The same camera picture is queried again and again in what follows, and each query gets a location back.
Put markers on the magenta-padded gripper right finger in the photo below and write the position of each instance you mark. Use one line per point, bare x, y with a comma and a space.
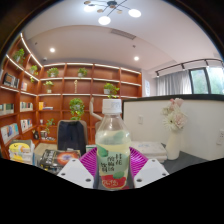
150, 172

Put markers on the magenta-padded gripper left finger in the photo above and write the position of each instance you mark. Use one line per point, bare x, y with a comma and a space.
75, 172

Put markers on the clear drink bottle white cap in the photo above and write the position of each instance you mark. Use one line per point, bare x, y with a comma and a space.
112, 146

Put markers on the stack of white tissue packs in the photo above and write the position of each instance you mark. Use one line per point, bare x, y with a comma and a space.
150, 150

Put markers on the green and white carton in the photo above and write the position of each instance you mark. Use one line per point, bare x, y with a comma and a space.
90, 148

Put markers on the office chair with dark jacket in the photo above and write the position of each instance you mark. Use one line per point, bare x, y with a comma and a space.
71, 136

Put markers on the white vase with flowers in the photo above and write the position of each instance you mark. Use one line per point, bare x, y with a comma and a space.
174, 143

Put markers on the wooden shelf unit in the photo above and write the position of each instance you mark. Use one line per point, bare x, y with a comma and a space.
66, 90

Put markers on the grey curtain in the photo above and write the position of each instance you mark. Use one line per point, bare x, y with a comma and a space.
173, 83

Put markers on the window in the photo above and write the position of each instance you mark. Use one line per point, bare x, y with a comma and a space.
206, 80

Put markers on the black ceiling track light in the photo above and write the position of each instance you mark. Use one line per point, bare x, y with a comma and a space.
186, 63

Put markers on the round recessed ceiling light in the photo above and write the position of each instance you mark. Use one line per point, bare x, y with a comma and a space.
136, 58
52, 50

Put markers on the ceiling air vent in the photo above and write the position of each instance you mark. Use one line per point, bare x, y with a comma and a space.
122, 34

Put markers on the ceiling lamp with round bulbs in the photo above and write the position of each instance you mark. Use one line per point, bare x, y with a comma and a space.
104, 20

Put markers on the white wall socket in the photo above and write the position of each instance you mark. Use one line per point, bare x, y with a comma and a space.
220, 137
140, 119

